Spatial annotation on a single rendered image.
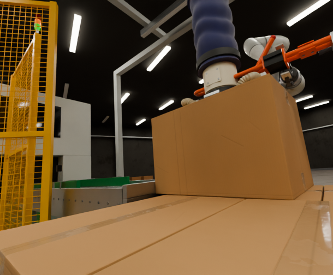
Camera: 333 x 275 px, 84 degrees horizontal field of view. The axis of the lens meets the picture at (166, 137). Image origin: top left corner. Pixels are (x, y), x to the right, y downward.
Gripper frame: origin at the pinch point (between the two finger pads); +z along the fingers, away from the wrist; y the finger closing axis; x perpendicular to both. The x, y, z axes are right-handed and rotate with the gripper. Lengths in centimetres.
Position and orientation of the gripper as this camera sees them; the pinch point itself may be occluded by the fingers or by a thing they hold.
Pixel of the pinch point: (282, 60)
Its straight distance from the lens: 97.1
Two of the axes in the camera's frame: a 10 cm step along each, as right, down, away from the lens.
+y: 0.8, 9.8, -1.8
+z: -6.6, -0.9, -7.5
